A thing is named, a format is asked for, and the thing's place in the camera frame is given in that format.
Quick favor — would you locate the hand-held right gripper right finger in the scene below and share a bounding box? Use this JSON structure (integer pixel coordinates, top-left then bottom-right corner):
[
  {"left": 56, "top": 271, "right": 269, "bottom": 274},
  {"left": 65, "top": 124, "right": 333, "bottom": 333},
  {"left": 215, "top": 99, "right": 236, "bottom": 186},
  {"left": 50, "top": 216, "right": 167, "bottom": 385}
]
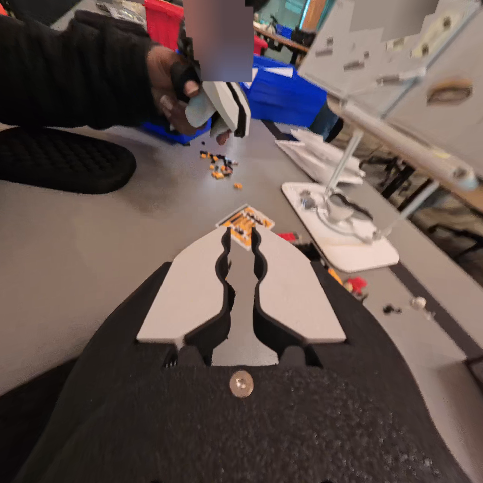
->
[{"left": 251, "top": 226, "right": 347, "bottom": 365}]

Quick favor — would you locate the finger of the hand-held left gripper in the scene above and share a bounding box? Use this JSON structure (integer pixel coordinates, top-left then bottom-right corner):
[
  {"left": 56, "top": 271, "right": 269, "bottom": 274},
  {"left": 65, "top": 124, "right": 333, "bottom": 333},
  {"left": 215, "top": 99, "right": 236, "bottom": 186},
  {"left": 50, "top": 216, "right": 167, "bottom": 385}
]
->
[
  {"left": 230, "top": 81, "right": 252, "bottom": 138},
  {"left": 203, "top": 80, "right": 244, "bottom": 131}
]

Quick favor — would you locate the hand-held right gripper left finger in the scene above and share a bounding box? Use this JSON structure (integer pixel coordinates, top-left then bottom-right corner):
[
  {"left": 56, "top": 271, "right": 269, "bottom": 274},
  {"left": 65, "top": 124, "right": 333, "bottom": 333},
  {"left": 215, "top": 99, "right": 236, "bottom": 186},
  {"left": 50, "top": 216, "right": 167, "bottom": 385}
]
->
[{"left": 136, "top": 226, "right": 235, "bottom": 365}]

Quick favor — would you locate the blue plastic bin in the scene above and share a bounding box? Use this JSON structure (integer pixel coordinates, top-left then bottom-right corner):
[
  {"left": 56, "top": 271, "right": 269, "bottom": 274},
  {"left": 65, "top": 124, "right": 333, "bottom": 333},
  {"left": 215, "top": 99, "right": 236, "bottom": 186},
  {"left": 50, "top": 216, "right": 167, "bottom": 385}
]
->
[{"left": 141, "top": 121, "right": 212, "bottom": 146}]

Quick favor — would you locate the black toy car chassis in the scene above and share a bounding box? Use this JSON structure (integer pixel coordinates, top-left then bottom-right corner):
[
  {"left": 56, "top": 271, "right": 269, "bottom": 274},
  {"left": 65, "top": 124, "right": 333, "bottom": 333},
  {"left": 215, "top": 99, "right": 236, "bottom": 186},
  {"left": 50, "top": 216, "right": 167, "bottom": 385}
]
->
[{"left": 277, "top": 232, "right": 344, "bottom": 285}]

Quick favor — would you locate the pile of small bricks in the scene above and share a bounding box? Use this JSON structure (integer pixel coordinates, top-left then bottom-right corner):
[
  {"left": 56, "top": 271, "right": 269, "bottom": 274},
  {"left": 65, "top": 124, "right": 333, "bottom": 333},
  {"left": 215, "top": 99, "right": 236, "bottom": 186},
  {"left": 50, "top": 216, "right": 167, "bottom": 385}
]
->
[{"left": 199, "top": 141, "right": 239, "bottom": 180}]

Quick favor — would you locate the person's left forearm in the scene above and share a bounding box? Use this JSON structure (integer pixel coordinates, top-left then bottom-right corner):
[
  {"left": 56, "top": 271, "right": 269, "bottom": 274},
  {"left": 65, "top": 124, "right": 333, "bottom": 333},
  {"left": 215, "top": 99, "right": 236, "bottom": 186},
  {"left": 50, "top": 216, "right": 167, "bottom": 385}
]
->
[{"left": 0, "top": 9, "right": 159, "bottom": 131}]

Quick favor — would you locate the grey desk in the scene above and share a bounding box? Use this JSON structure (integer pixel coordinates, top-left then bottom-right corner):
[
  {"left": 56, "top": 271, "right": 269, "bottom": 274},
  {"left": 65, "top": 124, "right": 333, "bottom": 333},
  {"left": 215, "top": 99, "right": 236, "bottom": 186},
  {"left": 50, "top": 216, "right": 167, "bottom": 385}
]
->
[{"left": 0, "top": 117, "right": 483, "bottom": 483}]

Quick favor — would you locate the stack of nested blue bins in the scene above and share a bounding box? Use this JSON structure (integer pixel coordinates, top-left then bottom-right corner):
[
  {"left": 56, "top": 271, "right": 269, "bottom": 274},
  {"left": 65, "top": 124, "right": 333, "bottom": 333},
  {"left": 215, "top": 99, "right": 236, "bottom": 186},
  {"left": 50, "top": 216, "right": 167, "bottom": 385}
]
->
[{"left": 241, "top": 55, "right": 327, "bottom": 129}]

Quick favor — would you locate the white book stand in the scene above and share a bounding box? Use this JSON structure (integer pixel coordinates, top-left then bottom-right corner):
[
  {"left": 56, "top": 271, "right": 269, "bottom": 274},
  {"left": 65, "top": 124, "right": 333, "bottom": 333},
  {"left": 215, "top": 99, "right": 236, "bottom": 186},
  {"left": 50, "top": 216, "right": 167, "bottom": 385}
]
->
[{"left": 282, "top": 0, "right": 483, "bottom": 273}]

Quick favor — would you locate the black backpack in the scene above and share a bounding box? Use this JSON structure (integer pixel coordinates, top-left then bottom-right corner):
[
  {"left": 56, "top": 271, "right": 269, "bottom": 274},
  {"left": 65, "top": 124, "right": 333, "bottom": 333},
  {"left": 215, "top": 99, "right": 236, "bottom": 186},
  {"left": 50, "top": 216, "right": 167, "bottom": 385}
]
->
[{"left": 309, "top": 102, "right": 344, "bottom": 143}]

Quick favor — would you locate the crumpled white paper bag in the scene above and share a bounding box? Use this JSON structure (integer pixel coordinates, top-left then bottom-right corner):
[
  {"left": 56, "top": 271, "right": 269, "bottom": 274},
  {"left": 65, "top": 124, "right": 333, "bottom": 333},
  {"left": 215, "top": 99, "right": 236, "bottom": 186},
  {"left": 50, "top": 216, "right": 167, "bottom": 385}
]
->
[{"left": 275, "top": 128, "right": 365, "bottom": 185}]

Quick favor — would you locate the brown background table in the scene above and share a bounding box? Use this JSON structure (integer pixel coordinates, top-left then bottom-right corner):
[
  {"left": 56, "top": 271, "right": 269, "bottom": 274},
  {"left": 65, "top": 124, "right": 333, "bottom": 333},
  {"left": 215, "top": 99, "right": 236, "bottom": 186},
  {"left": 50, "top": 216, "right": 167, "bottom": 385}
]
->
[{"left": 254, "top": 26, "right": 310, "bottom": 65}]

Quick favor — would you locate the red plastic bin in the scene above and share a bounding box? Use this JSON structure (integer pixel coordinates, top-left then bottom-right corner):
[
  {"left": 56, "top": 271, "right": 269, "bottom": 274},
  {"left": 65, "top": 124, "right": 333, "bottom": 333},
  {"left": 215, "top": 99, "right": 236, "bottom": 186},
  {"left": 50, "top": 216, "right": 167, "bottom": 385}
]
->
[{"left": 143, "top": 0, "right": 268, "bottom": 57}]

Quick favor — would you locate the black bag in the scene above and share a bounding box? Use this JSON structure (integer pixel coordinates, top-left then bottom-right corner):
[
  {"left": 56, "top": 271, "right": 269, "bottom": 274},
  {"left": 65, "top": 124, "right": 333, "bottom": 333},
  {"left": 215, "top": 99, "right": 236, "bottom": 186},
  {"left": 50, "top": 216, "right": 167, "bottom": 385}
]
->
[{"left": 291, "top": 28, "right": 315, "bottom": 48}]

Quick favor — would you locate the orange sticker sheet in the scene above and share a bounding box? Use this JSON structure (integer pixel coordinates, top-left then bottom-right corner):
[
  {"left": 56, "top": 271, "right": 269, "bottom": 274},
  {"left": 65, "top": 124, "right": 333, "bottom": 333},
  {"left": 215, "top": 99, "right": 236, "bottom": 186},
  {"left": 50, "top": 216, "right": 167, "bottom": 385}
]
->
[{"left": 216, "top": 204, "right": 275, "bottom": 250}]

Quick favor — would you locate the grey part with wavy edge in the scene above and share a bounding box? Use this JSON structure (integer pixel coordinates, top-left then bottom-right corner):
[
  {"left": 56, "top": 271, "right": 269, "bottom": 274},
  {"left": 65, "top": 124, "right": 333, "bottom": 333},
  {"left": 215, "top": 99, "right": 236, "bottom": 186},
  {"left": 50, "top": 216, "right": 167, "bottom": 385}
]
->
[{"left": 326, "top": 193, "right": 374, "bottom": 223}]

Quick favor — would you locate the clear plastic bag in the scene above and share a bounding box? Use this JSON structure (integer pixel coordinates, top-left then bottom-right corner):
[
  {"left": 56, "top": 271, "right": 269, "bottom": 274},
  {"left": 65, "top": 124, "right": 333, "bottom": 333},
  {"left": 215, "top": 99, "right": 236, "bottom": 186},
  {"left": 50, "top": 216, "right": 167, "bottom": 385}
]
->
[{"left": 96, "top": 2, "right": 146, "bottom": 23}]

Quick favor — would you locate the open instruction booklet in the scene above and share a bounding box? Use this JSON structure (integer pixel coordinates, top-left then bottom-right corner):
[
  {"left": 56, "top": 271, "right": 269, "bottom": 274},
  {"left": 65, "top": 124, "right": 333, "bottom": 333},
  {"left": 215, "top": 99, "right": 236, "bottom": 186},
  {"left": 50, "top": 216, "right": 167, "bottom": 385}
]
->
[{"left": 298, "top": 0, "right": 483, "bottom": 178}]

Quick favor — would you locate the black padded cushion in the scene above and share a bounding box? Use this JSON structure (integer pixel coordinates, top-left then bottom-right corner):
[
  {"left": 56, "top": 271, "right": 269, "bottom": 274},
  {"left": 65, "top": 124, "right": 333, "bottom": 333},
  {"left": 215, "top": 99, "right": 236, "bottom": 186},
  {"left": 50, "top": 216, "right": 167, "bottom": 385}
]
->
[{"left": 0, "top": 126, "right": 137, "bottom": 195}]

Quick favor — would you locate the person's black fleece jacket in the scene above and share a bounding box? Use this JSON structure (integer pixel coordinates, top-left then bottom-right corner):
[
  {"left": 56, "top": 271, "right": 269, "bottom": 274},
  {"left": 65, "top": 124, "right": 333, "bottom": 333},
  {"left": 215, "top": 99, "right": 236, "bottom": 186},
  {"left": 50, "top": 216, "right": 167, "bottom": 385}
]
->
[{"left": 0, "top": 356, "right": 82, "bottom": 483}]

